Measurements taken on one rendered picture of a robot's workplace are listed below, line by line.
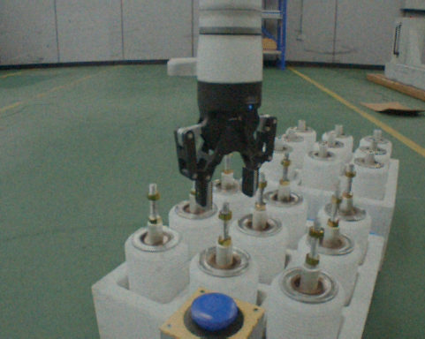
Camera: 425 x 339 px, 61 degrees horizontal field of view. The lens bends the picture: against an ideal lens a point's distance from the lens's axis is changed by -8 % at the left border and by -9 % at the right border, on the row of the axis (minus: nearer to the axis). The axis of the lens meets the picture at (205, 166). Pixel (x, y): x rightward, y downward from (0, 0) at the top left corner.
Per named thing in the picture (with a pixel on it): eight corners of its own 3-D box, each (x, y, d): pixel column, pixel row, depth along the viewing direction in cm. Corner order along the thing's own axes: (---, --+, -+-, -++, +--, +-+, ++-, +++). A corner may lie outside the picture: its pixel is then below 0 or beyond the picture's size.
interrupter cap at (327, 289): (344, 306, 43) (345, 302, 43) (280, 305, 44) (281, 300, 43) (331, 270, 50) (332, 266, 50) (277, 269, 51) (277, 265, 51)
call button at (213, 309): (243, 316, 33) (245, 298, 33) (223, 344, 30) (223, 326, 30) (205, 302, 35) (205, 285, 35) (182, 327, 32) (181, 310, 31)
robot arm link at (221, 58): (223, 71, 52) (223, 26, 50) (280, 80, 44) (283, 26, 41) (163, 76, 48) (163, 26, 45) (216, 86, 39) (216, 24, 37)
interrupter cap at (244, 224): (240, 214, 66) (240, 210, 66) (284, 219, 65) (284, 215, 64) (231, 235, 60) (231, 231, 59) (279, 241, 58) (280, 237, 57)
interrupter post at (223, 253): (231, 268, 51) (232, 248, 50) (214, 267, 51) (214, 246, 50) (233, 259, 53) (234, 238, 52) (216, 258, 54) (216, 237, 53)
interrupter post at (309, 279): (319, 292, 46) (322, 271, 45) (299, 292, 46) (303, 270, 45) (315, 281, 48) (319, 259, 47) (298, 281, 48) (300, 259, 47)
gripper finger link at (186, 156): (180, 124, 44) (192, 169, 46) (167, 130, 43) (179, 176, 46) (193, 129, 42) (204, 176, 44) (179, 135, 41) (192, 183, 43)
